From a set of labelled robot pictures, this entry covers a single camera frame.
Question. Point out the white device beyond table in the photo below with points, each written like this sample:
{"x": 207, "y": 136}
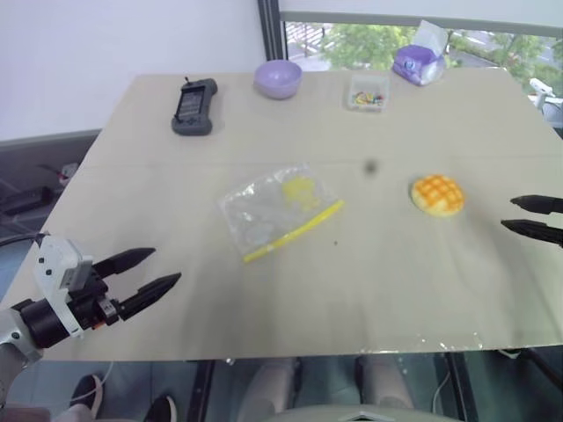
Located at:
{"x": 541, "y": 86}

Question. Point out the dark grey window frame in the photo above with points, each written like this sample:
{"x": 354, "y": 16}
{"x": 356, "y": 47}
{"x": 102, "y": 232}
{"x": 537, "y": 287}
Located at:
{"x": 272, "y": 31}

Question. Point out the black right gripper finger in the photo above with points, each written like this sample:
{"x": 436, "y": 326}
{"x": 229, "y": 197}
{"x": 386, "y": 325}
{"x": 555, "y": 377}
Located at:
{"x": 538, "y": 205}
{"x": 534, "y": 233}

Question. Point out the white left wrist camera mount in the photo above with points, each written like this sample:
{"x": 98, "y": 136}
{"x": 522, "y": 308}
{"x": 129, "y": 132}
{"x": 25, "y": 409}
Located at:
{"x": 55, "y": 259}

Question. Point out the black flat box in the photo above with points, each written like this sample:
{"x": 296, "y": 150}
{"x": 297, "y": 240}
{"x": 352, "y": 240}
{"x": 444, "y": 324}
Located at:
{"x": 26, "y": 201}

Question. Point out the purple plastic bowl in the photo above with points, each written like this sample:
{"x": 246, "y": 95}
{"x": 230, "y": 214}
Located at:
{"x": 277, "y": 79}

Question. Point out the round golden grid-top bread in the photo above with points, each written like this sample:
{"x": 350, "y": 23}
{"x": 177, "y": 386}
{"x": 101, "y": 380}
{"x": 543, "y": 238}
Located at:
{"x": 437, "y": 195}

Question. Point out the purple tissue pack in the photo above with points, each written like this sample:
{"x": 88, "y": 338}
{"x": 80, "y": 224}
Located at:
{"x": 415, "y": 61}

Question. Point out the black table leg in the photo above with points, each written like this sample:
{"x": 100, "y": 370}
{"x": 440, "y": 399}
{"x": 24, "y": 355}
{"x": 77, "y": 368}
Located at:
{"x": 462, "y": 387}
{"x": 203, "y": 391}

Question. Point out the clear box of colourful bits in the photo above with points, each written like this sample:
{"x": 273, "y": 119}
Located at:
{"x": 366, "y": 94}

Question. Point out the grey rounded shape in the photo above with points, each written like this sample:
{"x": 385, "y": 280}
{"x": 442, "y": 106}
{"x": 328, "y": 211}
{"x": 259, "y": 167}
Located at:
{"x": 387, "y": 382}
{"x": 275, "y": 384}

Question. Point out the clear bag with yellow zipper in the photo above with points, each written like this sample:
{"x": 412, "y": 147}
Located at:
{"x": 268, "y": 211}

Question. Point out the black handheld game console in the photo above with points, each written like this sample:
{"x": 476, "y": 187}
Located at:
{"x": 193, "y": 107}

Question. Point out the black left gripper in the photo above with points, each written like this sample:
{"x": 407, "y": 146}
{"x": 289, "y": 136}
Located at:
{"x": 90, "y": 299}

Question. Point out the black shoe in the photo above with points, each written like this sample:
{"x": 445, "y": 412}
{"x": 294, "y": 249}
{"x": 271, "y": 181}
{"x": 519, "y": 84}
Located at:
{"x": 88, "y": 389}
{"x": 162, "y": 409}

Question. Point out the small white and red object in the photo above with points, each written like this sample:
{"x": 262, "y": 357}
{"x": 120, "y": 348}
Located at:
{"x": 67, "y": 172}

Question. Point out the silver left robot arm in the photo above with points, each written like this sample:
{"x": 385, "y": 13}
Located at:
{"x": 40, "y": 323}

